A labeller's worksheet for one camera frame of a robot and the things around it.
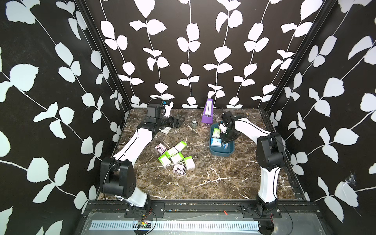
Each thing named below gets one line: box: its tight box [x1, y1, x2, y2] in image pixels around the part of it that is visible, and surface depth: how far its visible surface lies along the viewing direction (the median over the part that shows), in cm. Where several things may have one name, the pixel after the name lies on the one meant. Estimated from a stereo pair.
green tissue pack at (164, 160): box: [157, 153, 171, 168], surface depth 92 cm
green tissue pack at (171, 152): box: [164, 146, 180, 158], surface depth 95 cm
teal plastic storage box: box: [209, 123, 235, 157], surface depth 99 cm
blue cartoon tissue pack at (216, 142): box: [210, 138, 222, 147], surface depth 100 cm
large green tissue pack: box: [173, 140, 188, 153], surface depth 98 cm
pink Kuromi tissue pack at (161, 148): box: [154, 142, 168, 155], surface depth 97 cm
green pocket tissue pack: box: [211, 127, 221, 139], surface depth 103 cm
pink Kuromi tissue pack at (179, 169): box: [172, 164, 187, 175], surface depth 88 cm
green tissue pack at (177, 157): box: [170, 151, 185, 165], surface depth 92 cm
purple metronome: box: [201, 98, 214, 124], surface depth 109 cm
